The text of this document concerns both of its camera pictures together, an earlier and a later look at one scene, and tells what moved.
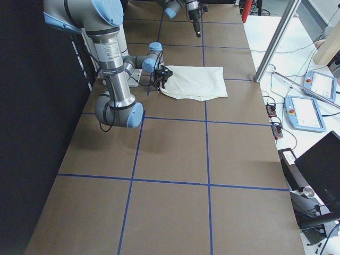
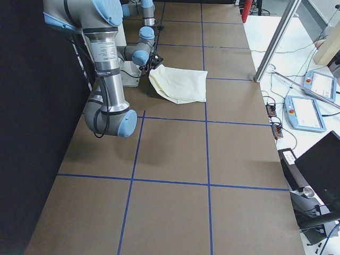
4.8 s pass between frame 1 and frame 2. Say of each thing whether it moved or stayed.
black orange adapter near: stayed
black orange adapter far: stayed
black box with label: stayed
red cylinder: stayed
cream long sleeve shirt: moved
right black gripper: moved
